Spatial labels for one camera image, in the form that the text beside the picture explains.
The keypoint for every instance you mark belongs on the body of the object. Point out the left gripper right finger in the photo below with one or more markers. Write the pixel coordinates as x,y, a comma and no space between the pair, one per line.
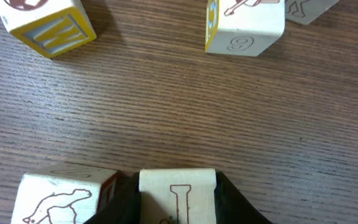
231,207

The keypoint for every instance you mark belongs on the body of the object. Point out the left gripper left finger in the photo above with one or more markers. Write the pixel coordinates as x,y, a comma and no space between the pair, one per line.
124,208

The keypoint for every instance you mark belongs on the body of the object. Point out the wooden block green side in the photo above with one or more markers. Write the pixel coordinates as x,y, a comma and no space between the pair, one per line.
177,196

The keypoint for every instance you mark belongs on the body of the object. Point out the wooden block bear drawing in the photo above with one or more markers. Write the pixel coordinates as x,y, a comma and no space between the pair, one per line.
63,193

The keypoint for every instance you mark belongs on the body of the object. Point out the wooden block yellow S side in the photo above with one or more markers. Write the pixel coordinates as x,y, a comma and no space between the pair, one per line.
243,27

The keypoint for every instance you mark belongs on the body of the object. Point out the wooden block yellow W side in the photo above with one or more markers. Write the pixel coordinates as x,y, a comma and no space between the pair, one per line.
50,27

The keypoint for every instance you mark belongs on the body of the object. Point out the wooden block red scribble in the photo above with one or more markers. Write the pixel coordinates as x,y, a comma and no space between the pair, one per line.
306,11

